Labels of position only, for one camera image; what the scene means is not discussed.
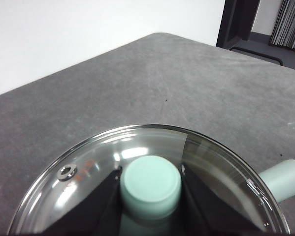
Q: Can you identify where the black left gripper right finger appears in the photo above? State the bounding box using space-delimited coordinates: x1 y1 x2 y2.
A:
166 164 263 236

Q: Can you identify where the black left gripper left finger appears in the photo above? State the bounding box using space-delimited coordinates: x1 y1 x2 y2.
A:
42 166 123 236

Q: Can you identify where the glass pot lid green knob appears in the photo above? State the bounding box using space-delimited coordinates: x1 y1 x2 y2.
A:
8 124 291 236

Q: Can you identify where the grey striped curtain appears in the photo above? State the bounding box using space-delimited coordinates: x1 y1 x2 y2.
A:
269 0 295 53

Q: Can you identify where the black metal frame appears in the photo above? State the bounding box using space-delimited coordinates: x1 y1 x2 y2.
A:
216 0 284 66

